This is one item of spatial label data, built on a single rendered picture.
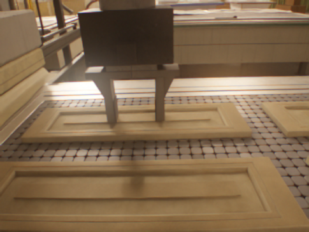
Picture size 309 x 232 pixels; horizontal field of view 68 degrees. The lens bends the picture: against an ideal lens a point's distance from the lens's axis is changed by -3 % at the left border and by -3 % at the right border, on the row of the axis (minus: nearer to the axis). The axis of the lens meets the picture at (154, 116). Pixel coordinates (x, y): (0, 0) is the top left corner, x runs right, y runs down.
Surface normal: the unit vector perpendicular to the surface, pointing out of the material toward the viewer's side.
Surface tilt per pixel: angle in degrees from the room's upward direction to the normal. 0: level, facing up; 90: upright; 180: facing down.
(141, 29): 90
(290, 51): 90
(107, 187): 0
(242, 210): 11
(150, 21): 90
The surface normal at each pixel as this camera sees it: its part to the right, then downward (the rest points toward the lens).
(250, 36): -0.01, 0.47
